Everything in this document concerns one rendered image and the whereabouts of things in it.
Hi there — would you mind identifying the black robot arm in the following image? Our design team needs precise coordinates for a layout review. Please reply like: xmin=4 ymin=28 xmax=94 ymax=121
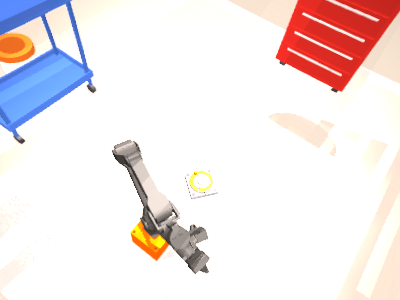
xmin=111 ymin=139 xmax=209 ymax=250

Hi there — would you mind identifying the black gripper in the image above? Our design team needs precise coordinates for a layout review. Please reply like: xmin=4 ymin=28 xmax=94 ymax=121
xmin=169 ymin=242 xmax=210 ymax=274

